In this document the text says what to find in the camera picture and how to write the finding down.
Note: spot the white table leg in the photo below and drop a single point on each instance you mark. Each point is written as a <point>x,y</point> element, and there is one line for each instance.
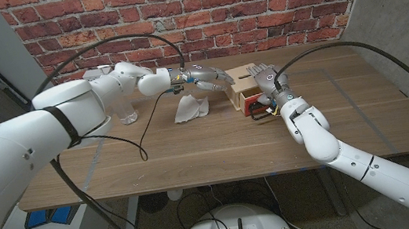
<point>131,219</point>

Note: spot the clear pump bottle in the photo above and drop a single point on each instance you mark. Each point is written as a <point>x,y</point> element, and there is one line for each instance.
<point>127,114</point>

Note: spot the wooden drawer with red front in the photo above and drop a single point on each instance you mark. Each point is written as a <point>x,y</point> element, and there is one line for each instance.
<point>245,103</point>

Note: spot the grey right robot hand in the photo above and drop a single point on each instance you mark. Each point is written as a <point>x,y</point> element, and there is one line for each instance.
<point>273,81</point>

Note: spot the grey table leg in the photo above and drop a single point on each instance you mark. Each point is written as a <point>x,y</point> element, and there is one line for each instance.
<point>331,192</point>

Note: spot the wooden box with slot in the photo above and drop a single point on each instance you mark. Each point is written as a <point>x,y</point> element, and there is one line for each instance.
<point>241,76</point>

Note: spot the crumpled white tissue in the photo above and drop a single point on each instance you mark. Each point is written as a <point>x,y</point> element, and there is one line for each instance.
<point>190,108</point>

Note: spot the printed brick backdrop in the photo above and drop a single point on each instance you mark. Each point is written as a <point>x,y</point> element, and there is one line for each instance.
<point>214,6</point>

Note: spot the white power strip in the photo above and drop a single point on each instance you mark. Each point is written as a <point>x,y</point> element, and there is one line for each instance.
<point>90,73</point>

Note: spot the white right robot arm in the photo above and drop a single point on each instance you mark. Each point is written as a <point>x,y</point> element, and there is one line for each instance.
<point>318,135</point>

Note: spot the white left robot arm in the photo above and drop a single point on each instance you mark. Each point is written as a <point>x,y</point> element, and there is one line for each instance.
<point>16,155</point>

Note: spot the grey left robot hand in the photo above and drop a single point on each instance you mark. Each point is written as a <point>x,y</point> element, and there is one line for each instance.
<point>203,75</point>

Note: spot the blue foot pedal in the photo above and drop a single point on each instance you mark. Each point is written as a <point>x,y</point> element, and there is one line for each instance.
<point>44,218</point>

